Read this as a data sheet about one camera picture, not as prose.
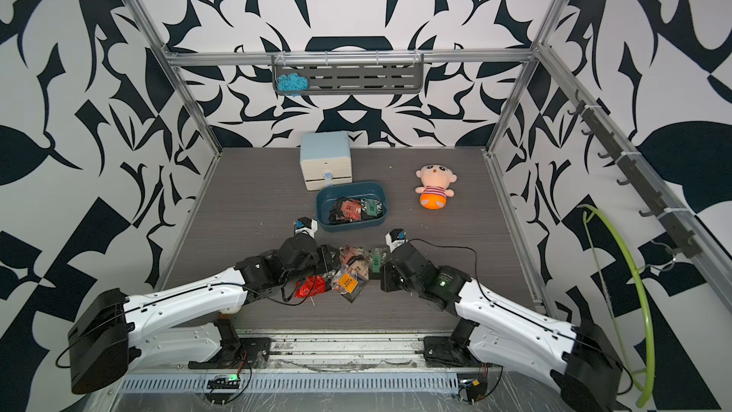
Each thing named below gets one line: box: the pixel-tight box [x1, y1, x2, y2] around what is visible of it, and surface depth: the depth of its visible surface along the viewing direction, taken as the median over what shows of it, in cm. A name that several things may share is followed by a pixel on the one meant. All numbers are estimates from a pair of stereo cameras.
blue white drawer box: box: [299, 130, 353, 191], surface depth 102 cm
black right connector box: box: [458, 377, 488, 404], surface depth 73 cm
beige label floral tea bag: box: [339, 245, 373, 281], surface depth 91 cm
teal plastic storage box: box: [316, 181, 388, 233], surface depth 101 cm
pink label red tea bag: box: [340, 199, 362, 222], surface depth 101 cm
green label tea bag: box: [360, 198, 383, 217], surface depth 101 cm
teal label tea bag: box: [368, 247, 387, 280], surface depth 83 cm
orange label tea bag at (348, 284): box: [330, 267, 369, 304], surface depth 87 cm
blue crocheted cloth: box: [276, 72, 310, 98], surface depth 93 cm
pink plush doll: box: [414, 164, 458, 210], surface depth 104 cm
